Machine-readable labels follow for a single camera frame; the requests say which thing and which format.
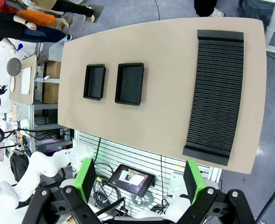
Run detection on black ESD tray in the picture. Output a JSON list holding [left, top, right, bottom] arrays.
[[114, 62, 145, 106], [83, 63, 107, 101]]

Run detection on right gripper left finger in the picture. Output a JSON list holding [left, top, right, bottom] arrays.
[[22, 158, 100, 224]]

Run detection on black cable bundle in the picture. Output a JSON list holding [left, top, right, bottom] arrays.
[[92, 162, 120, 208]]

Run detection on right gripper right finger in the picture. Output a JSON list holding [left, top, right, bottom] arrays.
[[176, 160, 254, 224]]

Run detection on large brown cardboard box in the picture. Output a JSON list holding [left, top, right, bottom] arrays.
[[43, 60, 61, 105]]

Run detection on aluminium frame workstation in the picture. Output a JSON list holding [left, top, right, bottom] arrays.
[[10, 101, 75, 156]]

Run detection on black slotted board rack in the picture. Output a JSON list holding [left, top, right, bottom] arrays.
[[182, 29, 245, 167]]

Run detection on grey round plate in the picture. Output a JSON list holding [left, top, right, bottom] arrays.
[[6, 57, 23, 77]]

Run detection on white paper sheet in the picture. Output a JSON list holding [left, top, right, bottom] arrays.
[[20, 67, 32, 95]]

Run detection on person in black sweater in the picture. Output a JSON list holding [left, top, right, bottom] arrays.
[[0, 11, 74, 44]]

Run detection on white height-adjustable table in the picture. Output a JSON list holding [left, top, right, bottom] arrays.
[[242, 0, 275, 56]]

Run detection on mannequin in orange clothing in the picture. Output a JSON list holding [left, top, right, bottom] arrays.
[[18, 8, 71, 30]]

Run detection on grey coiled cable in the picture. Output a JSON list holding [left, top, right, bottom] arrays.
[[130, 193, 155, 208]]

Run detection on grey floor base plate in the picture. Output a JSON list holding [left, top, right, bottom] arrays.
[[87, 4, 105, 23]]

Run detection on black tablet screen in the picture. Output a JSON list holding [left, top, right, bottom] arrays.
[[107, 164, 156, 195]]

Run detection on white slotted mounting panel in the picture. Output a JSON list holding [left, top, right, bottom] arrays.
[[74, 130, 222, 201]]

